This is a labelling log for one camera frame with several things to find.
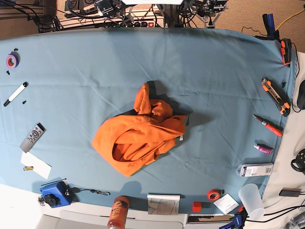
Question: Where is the translucent plastic cup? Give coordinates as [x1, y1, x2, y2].
[238, 184, 265, 220]

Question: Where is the black and white marker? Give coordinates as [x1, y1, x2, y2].
[3, 82, 29, 107]

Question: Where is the blue spring clamp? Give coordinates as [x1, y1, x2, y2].
[219, 206, 248, 229]

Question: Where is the purple tape roll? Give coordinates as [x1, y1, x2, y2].
[6, 52, 20, 69]

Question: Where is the small yellow battery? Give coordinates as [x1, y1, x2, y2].
[23, 167, 34, 171]

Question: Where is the orange drink bottle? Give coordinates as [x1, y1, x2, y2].
[107, 196, 130, 229]

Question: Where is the orange black clamp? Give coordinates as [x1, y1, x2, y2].
[281, 38, 292, 66]

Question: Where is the black computer mouse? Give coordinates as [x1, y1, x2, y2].
[296, 80, 305, 110]

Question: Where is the blue-grey table cloth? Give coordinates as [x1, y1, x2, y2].
[0, 28, 298, 213]

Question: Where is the plastic blister pack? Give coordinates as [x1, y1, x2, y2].
[236, 163, 274, 177]

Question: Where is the white paper card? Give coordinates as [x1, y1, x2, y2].
[20, 152, 51, 179]

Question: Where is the grey notebook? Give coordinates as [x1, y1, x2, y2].
[147, 194, 181, 215]

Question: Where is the black power adapter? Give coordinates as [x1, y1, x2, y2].
[279, 187, 302, 197]

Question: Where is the red screwdriver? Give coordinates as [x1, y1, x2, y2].
[253, 114, 283, 137]

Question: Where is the grey remote control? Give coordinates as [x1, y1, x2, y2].
[20, 123, 46, 153]

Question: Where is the orange t-shirt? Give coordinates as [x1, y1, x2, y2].
[92, 83, 186, 177]

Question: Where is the power strip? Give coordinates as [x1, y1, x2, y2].
[121, 21, 162, 28]

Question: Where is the small red cube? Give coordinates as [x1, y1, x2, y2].
[192, 202, 202, 213]

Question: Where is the orange black utility knife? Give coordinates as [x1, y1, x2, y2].
[261, 78, 290, 117]

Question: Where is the blue clamp box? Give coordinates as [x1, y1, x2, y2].
[40, 181, 72, 208]

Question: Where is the red tape roll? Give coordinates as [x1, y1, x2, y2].
[207, 189, 222, 201]

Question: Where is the purple glue tube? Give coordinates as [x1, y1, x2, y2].
[254, 145, 274, 155]

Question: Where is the blue black clamp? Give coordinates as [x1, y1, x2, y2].
[255, 13, 280, 41]

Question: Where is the white square card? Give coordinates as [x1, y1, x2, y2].
[213, 194, 239, 215]

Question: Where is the silver carabiner with strap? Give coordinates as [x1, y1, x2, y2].
[71, 187, 111, 196]

